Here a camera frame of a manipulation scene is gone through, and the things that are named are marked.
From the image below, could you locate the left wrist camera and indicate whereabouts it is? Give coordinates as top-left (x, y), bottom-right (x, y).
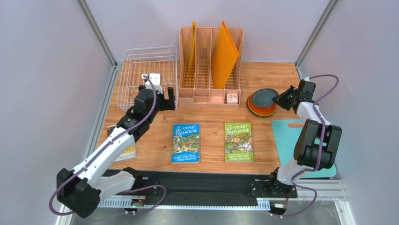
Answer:
top-left (141, 73), bottom-right (163, 94)

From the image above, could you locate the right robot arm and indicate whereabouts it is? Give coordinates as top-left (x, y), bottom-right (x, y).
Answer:
top-left (246, 82), bottom-right (342, 197)

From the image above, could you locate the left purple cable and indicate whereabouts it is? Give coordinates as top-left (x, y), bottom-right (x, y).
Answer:
top-left (49, 75), bottom-right (167, 217)

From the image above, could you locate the large orange folder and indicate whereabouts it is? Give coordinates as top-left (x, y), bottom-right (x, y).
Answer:
top-left (211, 21), bottom-right (240, 89)

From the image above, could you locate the white power adapter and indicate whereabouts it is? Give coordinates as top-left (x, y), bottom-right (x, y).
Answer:
top-left (226, 93), bottom-right (239, 105)

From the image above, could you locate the blue treehouse book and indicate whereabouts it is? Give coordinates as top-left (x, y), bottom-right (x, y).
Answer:
top-left (171, 124), bottom-right (200, 164)

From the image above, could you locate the black base mat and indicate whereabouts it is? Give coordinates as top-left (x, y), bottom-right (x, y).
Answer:
top-left (103, 168), bottom-right (298, 207)

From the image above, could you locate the aluminium frame rail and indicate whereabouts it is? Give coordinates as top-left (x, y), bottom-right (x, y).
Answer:
top-left (84, 172), bottom-right (347, 212)

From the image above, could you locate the green treehouse book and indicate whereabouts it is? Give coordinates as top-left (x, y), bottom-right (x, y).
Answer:
top-left (224, 123), bottom-right (254, 163)

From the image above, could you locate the lime green plate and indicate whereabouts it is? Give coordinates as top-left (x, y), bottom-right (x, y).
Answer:
top-left (253, 110), bottom-right (276, 117)

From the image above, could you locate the black plate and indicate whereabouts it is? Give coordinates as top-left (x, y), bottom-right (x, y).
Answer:
top-left (251, 88), bottom-right (278, 108)

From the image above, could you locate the orange plate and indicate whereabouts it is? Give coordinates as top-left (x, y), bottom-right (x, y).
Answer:
top-left (247, 94), bottom-right (277, 114)

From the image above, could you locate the pink plastic file organizer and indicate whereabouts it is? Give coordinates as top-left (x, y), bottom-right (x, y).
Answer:
top-left (178, 27), bottom-right (241, 109)

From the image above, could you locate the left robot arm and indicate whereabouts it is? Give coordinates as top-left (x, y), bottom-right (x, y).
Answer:
top-left (49, 85), bottom-right (176, 218)

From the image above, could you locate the thin orange folder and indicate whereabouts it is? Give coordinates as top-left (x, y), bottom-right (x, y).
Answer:
top-left (188, 21), bottom-right (196, 88)

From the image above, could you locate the white wire dish rack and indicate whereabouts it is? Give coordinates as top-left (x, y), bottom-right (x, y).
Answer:
top-left (116, 45), bottom-right (178, 111)

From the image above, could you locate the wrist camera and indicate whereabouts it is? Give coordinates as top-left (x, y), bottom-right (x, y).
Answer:
top-left (141, 73), bottom-right (163, 94)
top-left (297, 79), bottom-right (316, 96)

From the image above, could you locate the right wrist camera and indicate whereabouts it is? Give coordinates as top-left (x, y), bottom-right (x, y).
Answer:
top-left (297, 79), bottom-right (316, 96)

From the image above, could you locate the purple cable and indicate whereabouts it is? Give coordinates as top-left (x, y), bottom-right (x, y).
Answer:
top-left (49, 75), bottom-right (167, 217)
top-left (269, 74), bottom-right (340, 218)

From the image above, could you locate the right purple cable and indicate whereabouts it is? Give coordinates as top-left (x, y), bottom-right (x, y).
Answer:
top-left (269, 74), bottom-right (340, 218)

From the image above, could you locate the yellow book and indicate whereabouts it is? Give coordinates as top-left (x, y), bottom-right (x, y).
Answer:
top-left (107, 125), bottom-right (137, 162)

